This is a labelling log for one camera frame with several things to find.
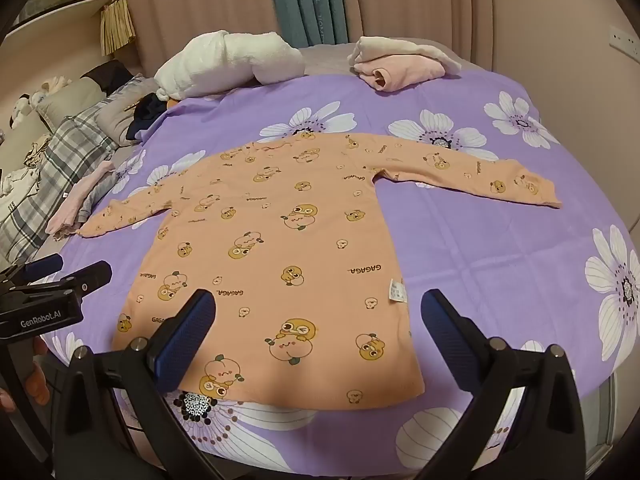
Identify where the dark brown cloth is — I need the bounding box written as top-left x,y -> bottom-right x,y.
80,59 -> 136,93

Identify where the purple floral bed sheet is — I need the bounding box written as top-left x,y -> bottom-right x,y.
37,71 -> 640,480

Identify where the white wall shelf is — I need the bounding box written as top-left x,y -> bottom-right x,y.
0,0 -> 113,46

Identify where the white wall socket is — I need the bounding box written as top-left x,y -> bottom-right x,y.
609,25 -> 640,56

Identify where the panda plush toy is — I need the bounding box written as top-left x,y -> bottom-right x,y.
10,95 -> 32,128

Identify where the grey plaid blanket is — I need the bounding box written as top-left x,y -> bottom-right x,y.
0,107 -> 121,266

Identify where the long beige cushion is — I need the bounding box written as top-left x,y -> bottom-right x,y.
0,107 -> 56,171

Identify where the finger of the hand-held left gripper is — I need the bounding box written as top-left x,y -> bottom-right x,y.
20,254 -> 64,281
30,260 -> 113,297

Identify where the orange printed long-sleeve shirt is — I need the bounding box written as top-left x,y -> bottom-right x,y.
75,131 -> 563,413

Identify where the person's left hand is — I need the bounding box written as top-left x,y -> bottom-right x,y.
0,337 -> 51,413

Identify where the light pink clothing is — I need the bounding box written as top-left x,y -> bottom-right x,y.
46,160 -> 113,236

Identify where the white plush toy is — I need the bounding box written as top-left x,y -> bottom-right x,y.
30,76 -> 68,106

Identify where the beige pillow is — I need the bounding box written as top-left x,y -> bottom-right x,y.
37,77 -> 108,126

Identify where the grey pillow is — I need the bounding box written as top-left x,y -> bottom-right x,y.
97,74 -> 151,147

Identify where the beige tassel fringe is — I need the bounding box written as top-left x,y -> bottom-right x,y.
100,0 -> 137,56

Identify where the pink folded garment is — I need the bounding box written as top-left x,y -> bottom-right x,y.
357,54 -> 446,93

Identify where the white printed cloth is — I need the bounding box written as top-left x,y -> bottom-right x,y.
0,162 -> 43,198

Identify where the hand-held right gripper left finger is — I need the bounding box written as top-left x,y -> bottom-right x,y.
52,289 -> 236,480

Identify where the cream folded garment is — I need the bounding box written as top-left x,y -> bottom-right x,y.
348,36 -> 463,77

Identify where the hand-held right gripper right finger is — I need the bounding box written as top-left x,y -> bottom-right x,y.
421,289 -> 587,480

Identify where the teal curtain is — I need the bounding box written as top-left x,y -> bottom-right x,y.
267,0 -> 351,48

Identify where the white fluffy rolled blanket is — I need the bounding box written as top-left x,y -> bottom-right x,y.
154,30 -> 307,102

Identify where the navy clothing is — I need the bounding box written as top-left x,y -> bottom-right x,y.
125,92 -> 168,142

